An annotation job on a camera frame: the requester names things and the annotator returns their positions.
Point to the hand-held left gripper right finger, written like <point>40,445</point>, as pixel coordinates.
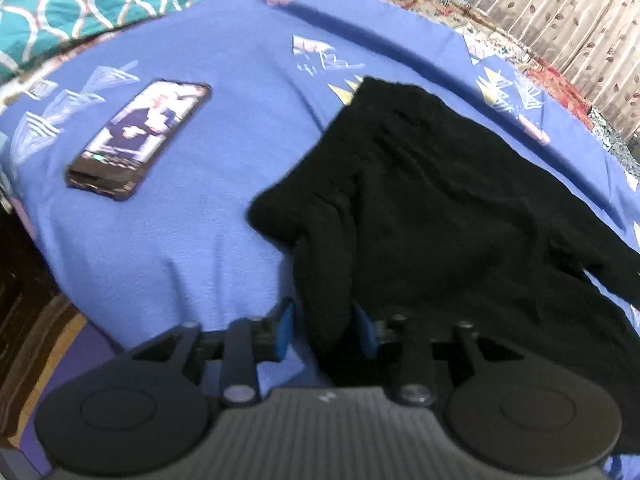
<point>367,336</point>

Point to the teal patterned blanket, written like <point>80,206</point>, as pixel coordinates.
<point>85,0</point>

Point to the beige leaf print curtain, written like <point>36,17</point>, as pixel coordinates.
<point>565,15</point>

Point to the blue printed bedsheet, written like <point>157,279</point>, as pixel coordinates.
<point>210,240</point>

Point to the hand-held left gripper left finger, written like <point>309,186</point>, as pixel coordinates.
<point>285,331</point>

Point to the black smartphone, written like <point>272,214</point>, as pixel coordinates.
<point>137,140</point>

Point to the black pants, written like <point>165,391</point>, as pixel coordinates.
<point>425,210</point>

